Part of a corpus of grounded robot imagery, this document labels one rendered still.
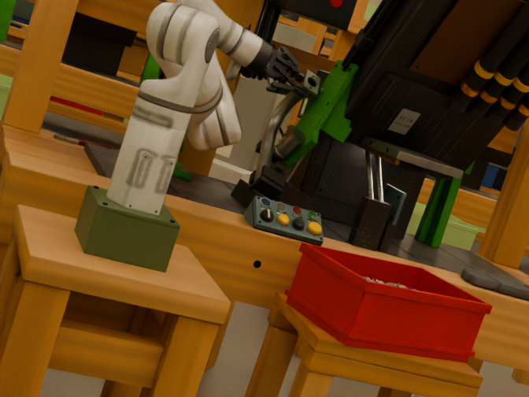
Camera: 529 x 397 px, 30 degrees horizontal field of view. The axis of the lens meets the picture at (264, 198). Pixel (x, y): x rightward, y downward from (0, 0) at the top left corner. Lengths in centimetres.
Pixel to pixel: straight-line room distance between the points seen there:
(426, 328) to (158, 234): 54
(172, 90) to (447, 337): 70
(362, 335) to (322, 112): 64
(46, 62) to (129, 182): 89
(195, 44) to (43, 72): 93
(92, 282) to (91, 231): 10
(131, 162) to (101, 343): 29
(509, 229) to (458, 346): 103
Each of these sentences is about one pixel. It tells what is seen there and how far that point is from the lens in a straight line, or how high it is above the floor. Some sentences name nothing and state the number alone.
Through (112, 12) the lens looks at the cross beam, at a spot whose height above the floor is 121.
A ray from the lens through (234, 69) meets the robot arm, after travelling 224.
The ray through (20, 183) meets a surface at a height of 87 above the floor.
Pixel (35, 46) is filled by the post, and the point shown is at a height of 108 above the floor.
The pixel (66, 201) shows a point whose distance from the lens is 187.
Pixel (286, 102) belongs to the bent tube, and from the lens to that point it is 230.
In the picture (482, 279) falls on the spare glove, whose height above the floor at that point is 92.
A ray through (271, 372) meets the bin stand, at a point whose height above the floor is 65.
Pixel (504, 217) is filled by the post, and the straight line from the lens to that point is 290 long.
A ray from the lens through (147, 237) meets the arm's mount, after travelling 157.
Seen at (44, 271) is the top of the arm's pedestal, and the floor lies 83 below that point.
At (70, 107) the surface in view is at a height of 26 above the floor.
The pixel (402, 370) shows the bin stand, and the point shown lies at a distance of 180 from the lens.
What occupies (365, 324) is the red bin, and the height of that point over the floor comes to 84.
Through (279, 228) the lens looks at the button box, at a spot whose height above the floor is 92.
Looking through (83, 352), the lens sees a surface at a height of 71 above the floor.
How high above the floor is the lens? 122
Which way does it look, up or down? 8 degrees down
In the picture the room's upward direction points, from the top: 18 degrees clockwise
